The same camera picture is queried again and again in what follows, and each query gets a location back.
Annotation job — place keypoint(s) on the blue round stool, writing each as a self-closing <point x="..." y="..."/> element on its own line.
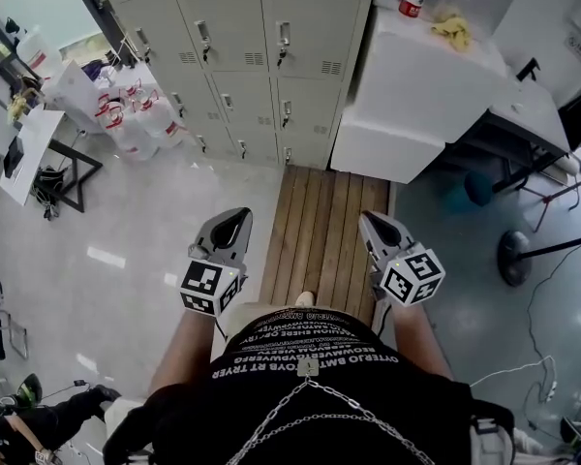
<point x="478" y="188"/>

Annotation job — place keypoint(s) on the white container red label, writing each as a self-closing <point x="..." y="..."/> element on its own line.
<point x="36" y="51"/>

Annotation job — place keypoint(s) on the grey shoulder bag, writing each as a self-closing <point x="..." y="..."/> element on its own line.
<point x="489" y="441"/>

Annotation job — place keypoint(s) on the white table black frame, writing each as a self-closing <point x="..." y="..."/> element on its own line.
<point x="34" y="153"/>

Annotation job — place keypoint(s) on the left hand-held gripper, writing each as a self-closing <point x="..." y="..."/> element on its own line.
<point x="203" y="284"/>

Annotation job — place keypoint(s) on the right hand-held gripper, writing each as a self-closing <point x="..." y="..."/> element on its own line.
<point x="411" y="276"/>

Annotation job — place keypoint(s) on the person's black printed t-shirt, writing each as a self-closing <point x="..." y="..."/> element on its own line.
<point x="319" y="405"/>

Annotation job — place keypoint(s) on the grey desk black frame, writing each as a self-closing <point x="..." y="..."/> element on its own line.
<point x="528" y="109"/>

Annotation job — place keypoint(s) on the white round stool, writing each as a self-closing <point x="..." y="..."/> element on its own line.
<point x="123" y="412"/>

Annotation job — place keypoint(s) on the person's left forearm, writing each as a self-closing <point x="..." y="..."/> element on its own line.
<point x="186" y="351"/>

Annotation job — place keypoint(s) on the person's white shoe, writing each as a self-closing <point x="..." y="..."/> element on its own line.
<point x="304" y="298"/>

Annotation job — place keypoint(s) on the red tripod stand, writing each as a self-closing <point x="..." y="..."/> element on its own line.
<point x="547" y="201"/>

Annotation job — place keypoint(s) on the white cardboard box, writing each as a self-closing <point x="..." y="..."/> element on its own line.
<point x="72" y="87"/>

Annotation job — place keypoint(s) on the wooden slat platform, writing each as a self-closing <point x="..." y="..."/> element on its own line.
<point x="319" y="230"/>

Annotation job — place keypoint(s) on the grey metal locker cabinet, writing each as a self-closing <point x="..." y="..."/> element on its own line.
<point x="232" y="22"/>

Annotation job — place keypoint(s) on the yellow crumpled cloth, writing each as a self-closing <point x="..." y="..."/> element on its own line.
<point x="452" y="29"/>

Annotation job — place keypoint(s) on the white appliance cabinet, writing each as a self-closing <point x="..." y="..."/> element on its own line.
<point x="547" y="22"/>

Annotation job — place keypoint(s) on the black box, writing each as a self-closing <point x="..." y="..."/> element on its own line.
<point x="13" y="158"/>

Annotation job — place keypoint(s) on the person's right forearm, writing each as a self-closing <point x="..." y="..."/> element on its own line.
<point x="416" y="337"/>

